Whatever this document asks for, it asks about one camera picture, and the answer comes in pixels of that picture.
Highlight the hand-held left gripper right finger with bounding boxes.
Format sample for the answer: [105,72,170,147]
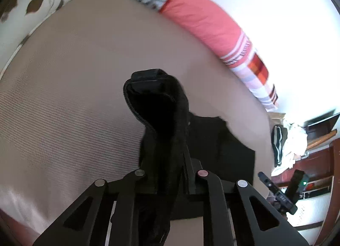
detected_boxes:
[183,152,310,246]

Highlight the reddish wooden cabinet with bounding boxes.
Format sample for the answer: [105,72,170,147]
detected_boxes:
[271,129,340,244]

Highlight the black pants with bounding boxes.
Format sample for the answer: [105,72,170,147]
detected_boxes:
[110,68,256,246]

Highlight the long pink checked pillow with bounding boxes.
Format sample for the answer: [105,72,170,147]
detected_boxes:
[114,0,279,111]

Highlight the tan patterned cloth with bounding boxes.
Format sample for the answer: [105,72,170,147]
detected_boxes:
[268,112,286,125]

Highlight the dark television screen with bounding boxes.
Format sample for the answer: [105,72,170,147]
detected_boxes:
[303,113,340,135]

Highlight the pile of clothes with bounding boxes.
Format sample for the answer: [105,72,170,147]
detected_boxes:
[275,122,309,176]

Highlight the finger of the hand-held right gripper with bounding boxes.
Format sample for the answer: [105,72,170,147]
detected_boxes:
[258,172,279,196]

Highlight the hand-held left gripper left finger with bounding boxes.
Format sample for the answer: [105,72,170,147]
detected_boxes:
[32,169,146,246]

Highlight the dark striped garment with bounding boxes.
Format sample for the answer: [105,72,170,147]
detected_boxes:
[271,125,289,167]

